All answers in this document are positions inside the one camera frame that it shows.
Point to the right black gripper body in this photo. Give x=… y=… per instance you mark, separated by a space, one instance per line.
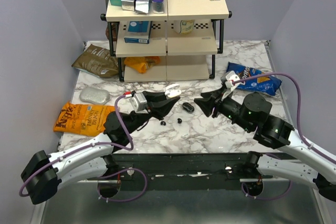
x=230 y=108

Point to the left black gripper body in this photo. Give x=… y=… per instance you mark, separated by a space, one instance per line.
x=148 y=107

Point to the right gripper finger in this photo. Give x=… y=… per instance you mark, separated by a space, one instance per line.
x=207 y=105
x=215 y=93

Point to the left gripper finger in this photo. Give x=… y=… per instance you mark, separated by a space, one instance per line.
x=155 y=97
x=162 y=108

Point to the white earbud charging case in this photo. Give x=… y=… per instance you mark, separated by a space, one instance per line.
x=172 y=91

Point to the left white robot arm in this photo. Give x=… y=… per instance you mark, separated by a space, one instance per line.
x=45 y=173

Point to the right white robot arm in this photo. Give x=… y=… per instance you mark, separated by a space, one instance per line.
x=316 y=168

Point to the black earbud charging case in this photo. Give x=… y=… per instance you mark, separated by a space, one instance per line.
x=188 y=107

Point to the orange snack bag on shelf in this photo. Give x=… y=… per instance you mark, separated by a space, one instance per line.
x=142 y=64

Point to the blue Doritos chip bag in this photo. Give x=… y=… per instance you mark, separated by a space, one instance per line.
x=268 y=85

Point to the silver glitter pouch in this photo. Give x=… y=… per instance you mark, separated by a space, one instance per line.
x=94 y=96

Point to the beige three-tier shelf rack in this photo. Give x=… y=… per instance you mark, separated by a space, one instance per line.
x=183 y=57

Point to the brown snack bag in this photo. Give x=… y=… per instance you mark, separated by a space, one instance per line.
x=97 y=61

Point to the blue white box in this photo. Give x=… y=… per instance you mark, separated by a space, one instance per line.
x=138 y=32

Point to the orange Kettle chip bag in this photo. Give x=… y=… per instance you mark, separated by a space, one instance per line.
x=82 y=119

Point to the white yellow cup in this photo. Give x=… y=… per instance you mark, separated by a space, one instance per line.
x=183 y=27

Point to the dark brown bag behind shelf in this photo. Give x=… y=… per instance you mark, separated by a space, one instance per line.
x=111 y=32

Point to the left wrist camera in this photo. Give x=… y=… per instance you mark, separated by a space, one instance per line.
x=138 y=101

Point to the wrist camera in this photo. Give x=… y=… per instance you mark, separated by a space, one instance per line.
x=228 y=80
x=138 y=101

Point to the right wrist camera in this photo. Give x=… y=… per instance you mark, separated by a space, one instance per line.
x=228 y=80

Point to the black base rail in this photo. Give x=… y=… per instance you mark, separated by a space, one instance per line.
x=165 y=172

